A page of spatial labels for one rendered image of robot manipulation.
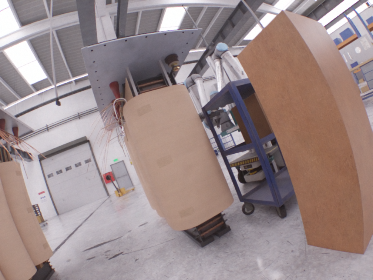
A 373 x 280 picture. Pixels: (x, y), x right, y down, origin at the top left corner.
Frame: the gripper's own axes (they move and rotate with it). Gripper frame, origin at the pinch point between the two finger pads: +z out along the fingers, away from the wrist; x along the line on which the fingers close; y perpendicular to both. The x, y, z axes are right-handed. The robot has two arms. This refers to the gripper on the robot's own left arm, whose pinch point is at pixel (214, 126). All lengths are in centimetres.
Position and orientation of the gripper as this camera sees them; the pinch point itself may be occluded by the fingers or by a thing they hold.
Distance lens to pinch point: 170.1
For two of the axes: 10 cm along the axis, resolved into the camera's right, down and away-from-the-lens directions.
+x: 3.7, -1.1, -9.2
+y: -9.3, -0.7, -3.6
